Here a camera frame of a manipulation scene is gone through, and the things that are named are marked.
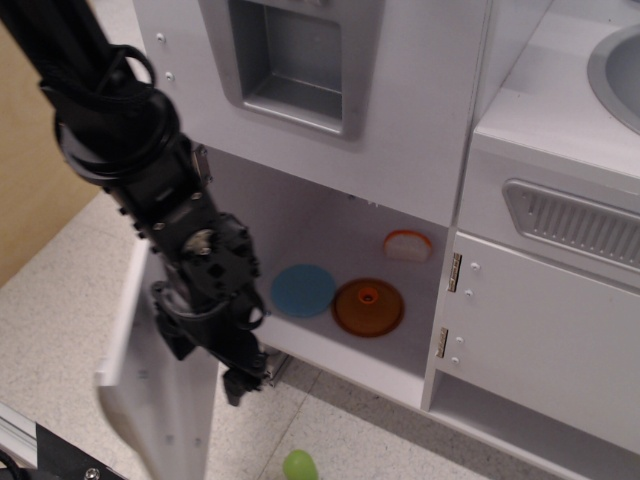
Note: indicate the blue toy plate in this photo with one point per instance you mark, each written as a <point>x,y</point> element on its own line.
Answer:
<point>303,290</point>

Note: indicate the grey vent panel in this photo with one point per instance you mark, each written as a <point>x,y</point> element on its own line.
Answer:
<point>574,223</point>

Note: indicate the lower brass hinge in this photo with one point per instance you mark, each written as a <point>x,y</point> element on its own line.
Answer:
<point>442,342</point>

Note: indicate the grey toy sink basin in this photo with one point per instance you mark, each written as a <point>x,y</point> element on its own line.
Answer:
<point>613,74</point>

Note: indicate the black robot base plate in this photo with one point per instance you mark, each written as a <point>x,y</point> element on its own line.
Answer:
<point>59,459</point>

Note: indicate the orange toy lid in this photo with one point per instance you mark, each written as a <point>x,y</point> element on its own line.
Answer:
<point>368,307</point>

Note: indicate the grey ice dispenser recess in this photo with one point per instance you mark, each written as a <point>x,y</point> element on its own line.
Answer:
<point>309,63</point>

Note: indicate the white fridge door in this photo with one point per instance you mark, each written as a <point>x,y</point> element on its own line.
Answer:
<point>161,407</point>

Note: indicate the upper brass hinge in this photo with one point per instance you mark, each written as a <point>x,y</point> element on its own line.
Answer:
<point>454,272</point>

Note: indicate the aluminium extrusion rail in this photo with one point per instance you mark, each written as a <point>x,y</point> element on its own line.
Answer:
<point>18,436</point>

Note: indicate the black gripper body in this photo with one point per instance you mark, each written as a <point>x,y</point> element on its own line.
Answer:
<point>225,329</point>

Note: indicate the white toy kitchen counter unit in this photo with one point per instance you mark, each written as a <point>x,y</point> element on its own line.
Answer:
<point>542,355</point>

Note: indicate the green toy ball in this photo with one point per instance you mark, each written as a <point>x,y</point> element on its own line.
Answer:
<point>299,465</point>

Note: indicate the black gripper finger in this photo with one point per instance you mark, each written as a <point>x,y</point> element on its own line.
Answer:
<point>179,345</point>
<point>237,383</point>

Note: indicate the plywood panel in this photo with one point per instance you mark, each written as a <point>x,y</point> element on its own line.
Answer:
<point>39,193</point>

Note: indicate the aluminium profile foot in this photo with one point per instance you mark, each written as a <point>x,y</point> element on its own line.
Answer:
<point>276,366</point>

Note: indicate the brass hinge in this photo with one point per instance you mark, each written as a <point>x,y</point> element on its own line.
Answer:
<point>454,272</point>
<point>442,342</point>

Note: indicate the white toy fridge cabinet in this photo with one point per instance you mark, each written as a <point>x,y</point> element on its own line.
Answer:
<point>313,198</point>

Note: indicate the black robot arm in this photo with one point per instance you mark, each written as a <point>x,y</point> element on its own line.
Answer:
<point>123,134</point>

